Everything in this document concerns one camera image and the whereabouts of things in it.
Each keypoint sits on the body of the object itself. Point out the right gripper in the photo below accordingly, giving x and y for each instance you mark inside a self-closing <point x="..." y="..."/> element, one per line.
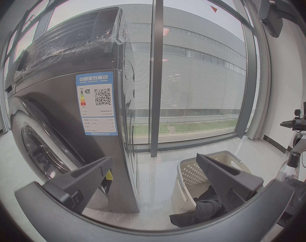
<point x="302" y="125"/>

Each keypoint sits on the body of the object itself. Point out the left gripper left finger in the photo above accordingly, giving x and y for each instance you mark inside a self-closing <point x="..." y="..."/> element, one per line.
<point x="74" y="185"/>

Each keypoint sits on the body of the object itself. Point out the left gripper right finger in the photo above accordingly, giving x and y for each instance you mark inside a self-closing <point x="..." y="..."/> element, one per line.
<point x="228" y="183"/>

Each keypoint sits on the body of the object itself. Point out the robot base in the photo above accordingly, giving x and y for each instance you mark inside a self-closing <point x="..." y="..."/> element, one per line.
<point x="294" y="193"/>

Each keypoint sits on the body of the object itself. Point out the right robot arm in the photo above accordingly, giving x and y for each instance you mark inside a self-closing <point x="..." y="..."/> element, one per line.
<point x="303" y="142"/>

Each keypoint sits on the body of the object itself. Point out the heap of dark clothes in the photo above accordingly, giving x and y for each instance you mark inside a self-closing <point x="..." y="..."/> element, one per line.
<point x="205" y="205"/>

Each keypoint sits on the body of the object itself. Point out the cream laundry basket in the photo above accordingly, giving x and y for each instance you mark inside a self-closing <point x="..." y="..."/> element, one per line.
<point x="187" y="178"/>

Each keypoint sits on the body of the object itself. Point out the grey washing machine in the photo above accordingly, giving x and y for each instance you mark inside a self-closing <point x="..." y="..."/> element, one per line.
<point x="67" y="104"/>

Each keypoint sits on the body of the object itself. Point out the window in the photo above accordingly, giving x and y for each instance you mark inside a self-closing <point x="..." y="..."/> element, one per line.
<point x="193" y="72"/>

